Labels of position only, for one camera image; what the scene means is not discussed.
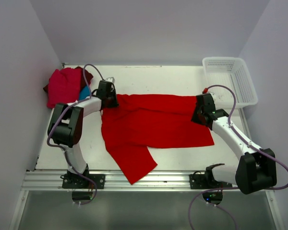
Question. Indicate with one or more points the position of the bright red t shirt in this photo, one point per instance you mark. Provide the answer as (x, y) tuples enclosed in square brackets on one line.
[(159, 121)]

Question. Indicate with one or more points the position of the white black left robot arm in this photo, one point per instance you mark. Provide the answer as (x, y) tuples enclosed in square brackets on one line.
[(66, 124)]

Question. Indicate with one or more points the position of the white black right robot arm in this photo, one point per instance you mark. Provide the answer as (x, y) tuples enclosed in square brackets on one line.
[(256, 169)]

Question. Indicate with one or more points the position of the blue folded t shirt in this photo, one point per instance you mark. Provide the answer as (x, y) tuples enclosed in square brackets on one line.
[(84, 93)]

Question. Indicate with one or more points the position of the dark maroon folded t shirt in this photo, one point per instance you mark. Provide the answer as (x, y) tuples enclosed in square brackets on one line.
[(86, 75)]

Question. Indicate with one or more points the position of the crimson folded t shirt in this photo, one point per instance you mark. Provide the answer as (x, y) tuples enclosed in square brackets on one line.
[(64, 86)]

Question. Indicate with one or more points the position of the white plastic mesh basket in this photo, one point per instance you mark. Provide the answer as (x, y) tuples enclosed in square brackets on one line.
[(233, 73)]

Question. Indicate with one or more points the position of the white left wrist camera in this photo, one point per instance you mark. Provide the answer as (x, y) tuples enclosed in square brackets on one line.
[(111, 79)]

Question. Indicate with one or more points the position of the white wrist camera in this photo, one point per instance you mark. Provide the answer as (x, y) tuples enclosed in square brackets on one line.
[(207, 91), (111, 79)]

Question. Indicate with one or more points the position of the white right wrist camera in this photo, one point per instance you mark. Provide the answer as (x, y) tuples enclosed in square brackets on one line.
[(207, 91)]

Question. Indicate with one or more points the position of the black right base bracket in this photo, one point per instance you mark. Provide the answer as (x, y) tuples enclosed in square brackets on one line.
[(198, 180)]

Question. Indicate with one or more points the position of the black base bracket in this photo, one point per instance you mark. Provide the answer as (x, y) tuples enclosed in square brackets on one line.
[(198, 180), (97, 180)]

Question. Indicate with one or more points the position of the black left base bracket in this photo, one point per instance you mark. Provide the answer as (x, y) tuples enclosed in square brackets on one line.
[(97, 180)]

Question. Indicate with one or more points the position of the aluminium mounting rail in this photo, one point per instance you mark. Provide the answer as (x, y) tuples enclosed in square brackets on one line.
[(171, 174)]

